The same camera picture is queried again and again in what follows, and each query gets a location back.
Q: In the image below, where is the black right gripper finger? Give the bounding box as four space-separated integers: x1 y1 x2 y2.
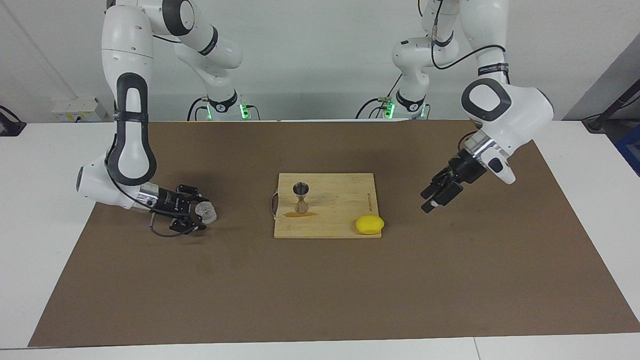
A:
169 214 208 234
177 184 211 203

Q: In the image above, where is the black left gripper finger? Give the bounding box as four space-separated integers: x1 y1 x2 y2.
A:
421 181 465 214
420 167 453 200

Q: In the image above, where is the clear plastic cup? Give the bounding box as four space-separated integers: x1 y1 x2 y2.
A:
194 201 219 224

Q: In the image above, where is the steel double jigger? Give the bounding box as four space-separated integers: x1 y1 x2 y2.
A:
292 182 311 215

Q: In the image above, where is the yellow lemon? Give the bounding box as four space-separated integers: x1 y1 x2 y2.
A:
355 215 385 235

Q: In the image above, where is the wooden cutting board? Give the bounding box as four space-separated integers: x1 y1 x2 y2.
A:
270 173 382 239

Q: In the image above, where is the black stand with pole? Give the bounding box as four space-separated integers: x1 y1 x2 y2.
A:
582 77 640 133

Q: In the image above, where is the brown table mat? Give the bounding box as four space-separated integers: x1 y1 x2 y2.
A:
27 119 640 348

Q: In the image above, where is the blue box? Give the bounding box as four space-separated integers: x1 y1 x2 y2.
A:
614 123 640 176

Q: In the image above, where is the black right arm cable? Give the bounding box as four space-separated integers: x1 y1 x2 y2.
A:
150 214 197 238

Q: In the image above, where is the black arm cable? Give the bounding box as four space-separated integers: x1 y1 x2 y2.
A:
150 214 197 238
429 0 512 151

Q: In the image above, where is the black right base cable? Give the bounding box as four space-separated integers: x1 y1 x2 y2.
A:
187 96 208 122

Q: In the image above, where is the black base cable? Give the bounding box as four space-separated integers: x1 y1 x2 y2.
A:
187 96 208 122
355 75 403 120

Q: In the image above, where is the black left base cable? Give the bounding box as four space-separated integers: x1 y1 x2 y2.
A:
355 75 403 120

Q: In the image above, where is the white wall socket box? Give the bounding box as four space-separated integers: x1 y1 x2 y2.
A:
51 97 108 123

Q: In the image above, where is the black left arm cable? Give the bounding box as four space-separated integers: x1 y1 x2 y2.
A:
429 0 512 151

